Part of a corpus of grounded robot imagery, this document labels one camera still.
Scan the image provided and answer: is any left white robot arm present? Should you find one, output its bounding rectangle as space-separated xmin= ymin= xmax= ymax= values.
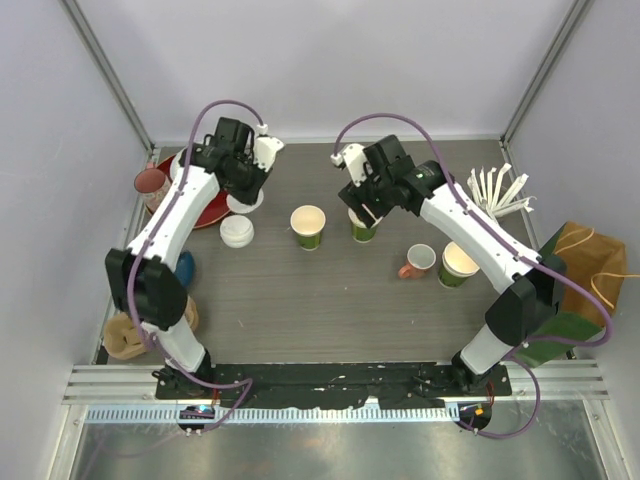
xmin=105 ymin=117 xmax=284 ymax=399

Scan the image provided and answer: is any purple cable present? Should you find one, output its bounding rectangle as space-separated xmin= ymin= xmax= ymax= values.
xmin=332 ymin=112 xmax=616 ymax=439
xmin=127 ymin=99 xmax=269 ymax=436

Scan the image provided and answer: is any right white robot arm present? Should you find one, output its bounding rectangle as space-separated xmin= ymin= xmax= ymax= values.
xmin=331 ymin=135 xmax=567 ymax=395

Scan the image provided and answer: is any pink floral mug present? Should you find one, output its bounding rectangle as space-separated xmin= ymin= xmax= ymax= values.
xmin=134 ymin=167 xmax=171 ymax=213

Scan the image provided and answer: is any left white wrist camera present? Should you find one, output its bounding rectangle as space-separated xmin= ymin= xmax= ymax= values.
xmin=253 ymin=135 xmax=285 ymax=172

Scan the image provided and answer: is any white slotted cable duct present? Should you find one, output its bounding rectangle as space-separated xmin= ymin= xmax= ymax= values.
xmin=85 ymin=403 xmax=459 ymax=424

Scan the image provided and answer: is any cup of wrapped straws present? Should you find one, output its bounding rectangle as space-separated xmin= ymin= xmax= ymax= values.
xmin=467 ymin=163 xmax=535 ymax=223

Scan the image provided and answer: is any white plastic lid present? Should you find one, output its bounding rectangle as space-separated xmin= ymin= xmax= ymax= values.
xmin=226 ymin=190 xmax=264 ymax=215
xmin=219 ymin=215 xmax=254 ymax=249

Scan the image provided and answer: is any green paper cup stack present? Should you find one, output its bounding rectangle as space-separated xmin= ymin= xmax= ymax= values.
xmin=438 ymin=241 xmax=480 ymax=288

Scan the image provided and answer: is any green paper bag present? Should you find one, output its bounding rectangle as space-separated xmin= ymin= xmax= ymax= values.
xmin=513 ymin=236 xmax=605 ymax=368

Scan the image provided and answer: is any brown paper bag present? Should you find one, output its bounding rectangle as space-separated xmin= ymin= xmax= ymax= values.
xmin=551 ymin=221 xmax=628 ymax=316

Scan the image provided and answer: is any red round plate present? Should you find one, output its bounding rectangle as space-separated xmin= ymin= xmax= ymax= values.
xmin=156 ymin=155 xmax=230 ymax=230

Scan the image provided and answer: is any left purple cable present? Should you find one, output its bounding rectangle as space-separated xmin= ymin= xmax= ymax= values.
xmin=127 ymin=99 xmax=269 ymax=436

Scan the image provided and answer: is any small pink espresso cup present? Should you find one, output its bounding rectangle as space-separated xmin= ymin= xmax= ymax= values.
xmin=398 ymin=244 xmax=437 ymax=279

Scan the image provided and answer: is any cardboard cup carrier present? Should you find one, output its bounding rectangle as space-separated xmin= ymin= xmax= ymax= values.
xmin=104 ymin=297 xmax=205 ymax=371

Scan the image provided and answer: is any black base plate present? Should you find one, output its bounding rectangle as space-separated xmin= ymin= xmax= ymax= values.
xmin=152 ymin=362 xmax=512 ymax=410

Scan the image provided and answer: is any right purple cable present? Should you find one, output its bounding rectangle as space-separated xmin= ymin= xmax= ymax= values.
xmin=332 ymin=112 xmax=616 ymax=439

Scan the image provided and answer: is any blue leaf-shaped dish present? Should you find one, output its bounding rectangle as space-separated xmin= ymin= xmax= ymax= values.
xmin=174 ymin=250 xmax=196 ymax=289

